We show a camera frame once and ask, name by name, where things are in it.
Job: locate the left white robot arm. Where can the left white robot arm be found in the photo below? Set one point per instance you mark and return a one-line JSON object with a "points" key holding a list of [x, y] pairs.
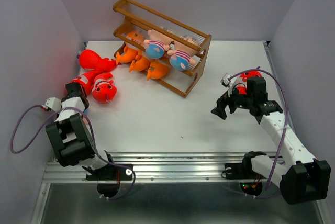
{"points": [[70, 137]]}

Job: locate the aluminium mounting rail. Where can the aluminium mounting rail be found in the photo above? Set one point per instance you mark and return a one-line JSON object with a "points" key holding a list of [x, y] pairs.
{"points": [[175, 167]]}

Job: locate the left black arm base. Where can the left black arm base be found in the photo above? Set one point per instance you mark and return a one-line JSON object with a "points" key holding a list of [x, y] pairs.
{"points": [[109, 173]]}

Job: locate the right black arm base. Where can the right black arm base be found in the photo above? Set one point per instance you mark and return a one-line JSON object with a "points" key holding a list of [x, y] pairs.
{"points": [[242, 170]]}

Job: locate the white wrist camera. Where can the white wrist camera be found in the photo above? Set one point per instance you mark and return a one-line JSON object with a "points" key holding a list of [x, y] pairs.
{"points": [[52, 104], [228, 80]]}

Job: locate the orange shark plush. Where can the orange shark plush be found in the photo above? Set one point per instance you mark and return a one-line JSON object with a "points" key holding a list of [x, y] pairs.
{"points": [[157, 70], [130, 51], [140, 63]]}

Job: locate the boy doll striped shirt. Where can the boy doll striped shirt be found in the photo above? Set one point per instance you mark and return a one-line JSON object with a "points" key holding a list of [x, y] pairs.
{"points": [[181, 57]]}

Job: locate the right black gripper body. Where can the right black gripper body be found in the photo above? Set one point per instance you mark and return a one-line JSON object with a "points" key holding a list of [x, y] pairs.
{"points": [[243, 100]]}

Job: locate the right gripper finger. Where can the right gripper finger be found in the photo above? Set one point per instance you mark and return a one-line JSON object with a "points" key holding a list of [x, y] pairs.
{"points": [[219, 110], [223, 101]]}

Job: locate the boy doll blue pants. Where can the boy doll blue pants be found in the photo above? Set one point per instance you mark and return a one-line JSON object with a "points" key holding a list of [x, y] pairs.
{"points": [[157, 44]]}

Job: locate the brown wooden toy shelf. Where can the brown wooden toy shelf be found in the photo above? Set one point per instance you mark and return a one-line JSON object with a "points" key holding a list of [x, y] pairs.
{"points": [[138, 17]]}

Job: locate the red shark plush top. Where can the red shark plush top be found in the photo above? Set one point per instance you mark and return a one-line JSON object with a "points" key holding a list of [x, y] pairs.
{"points": [[89, 60]]}

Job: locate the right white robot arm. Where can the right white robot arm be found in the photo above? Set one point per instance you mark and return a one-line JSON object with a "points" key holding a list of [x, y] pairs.
{"points": [[302, 177]]}

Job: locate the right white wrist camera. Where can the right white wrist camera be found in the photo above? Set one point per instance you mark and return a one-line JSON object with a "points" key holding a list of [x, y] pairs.
{"points": [[228, 80]]}

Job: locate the red shark plush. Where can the red shark plush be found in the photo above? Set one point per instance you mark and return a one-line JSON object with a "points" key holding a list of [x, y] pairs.
{"points": [[103, 89], [86, 80], [89, 60], [242, 81]]}

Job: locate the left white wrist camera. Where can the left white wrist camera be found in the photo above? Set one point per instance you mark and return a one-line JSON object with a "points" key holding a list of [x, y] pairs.
{"points": [[52, 104]]}

